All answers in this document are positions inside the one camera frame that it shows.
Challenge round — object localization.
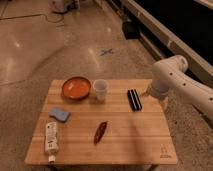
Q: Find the wooden table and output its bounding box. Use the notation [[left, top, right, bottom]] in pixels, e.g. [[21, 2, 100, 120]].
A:
[[25, 79, 177, 166]]

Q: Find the white tube with label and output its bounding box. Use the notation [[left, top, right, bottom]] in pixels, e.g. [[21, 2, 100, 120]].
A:
[[45, 122, 59, 163]]

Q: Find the blue sponge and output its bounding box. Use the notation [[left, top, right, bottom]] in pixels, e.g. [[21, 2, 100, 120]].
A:
[[49, 107, 70, 122]]

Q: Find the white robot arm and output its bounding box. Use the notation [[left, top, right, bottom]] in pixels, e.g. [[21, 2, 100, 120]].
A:
[[147, 55, 213, 121]]

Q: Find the black box on floor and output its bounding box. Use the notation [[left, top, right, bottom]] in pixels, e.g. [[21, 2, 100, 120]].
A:
[[122, 22, 140, 39]]

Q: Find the dark red chili pepper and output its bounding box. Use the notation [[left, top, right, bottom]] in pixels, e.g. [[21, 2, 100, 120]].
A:
[[94, 122, 107, 144]]

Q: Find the orange bowl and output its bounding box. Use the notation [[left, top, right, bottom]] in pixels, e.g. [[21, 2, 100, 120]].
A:
[[61, 76, 91, 100]]

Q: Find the black rectangular block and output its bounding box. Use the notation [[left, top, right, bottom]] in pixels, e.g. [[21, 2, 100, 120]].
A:
[[127, 89, 142, 111]]

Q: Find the white ceramic cup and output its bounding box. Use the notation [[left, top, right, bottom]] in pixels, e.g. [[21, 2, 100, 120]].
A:
[[93, 79, 108, 101]]

